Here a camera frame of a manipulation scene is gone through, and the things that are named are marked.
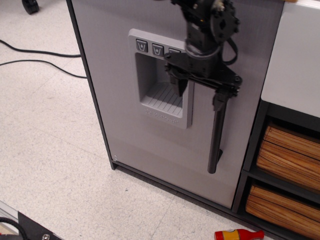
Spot black caster wheel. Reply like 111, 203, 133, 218
21, 0, 40, 15

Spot black floor cable lower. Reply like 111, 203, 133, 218
0, 58, 87, 79

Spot black floor cable upper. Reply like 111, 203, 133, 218
0, 39, 82, 58

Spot dark grey fridge cabinet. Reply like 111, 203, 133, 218
65, 0, 320, 240

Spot wooden countertop edge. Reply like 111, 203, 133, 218
283, 0, 298, 3

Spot lower wooden basket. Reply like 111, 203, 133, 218
245, 185, 320, 240

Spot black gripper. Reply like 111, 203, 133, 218
164, 52, 243, 112

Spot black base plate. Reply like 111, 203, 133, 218
17, 212, 62, 240

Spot aluminium rail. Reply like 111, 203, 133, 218
0, 201, 19, 232

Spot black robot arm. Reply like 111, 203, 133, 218
164, 0, 242, 112

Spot black floor cable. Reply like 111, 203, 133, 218
0, 39, 82, 58
0, 58, 87, 79

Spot upper wooden basket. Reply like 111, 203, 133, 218
256, 123, 320, 192

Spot grey water dispenser panel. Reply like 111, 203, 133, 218
128, 28, 194, 129

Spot red toy ketchup bottle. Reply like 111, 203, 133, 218
214, 229, 265, 240

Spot wooden basket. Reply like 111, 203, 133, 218
256, 123, 320, 192
245, 185, 320, 240

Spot black bar door handle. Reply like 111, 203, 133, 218
207, 107, 226, 174

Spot grey toy fridge door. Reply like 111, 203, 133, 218
67, 0, 284, 209

